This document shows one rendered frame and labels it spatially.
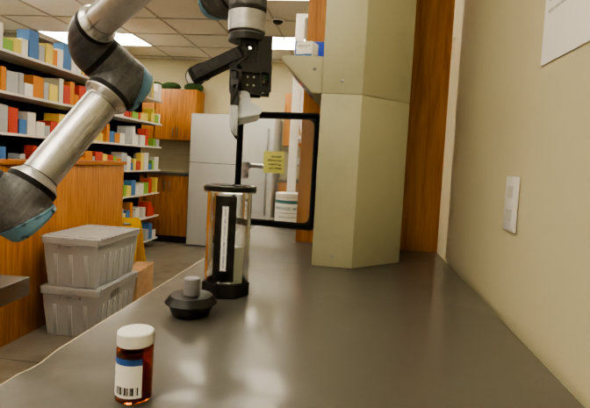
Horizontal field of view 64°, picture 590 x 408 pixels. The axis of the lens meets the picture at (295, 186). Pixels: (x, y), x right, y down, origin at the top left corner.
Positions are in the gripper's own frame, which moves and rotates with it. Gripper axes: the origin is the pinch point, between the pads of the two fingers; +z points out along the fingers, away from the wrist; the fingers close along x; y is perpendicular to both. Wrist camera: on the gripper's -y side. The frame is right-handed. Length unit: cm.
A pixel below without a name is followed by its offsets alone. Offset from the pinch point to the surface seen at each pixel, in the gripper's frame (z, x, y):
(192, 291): 28.1, -12.4, -5.6
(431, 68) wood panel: -29, 60, 64
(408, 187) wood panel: 11, 61, 59
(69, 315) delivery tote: 109, 221, -105
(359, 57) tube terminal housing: -24.1, 29.3, 32.1
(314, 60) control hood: -23.3, 32.1, 20.5
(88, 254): 68, 218, -94
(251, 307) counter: 32.7, -6.4, 5.0
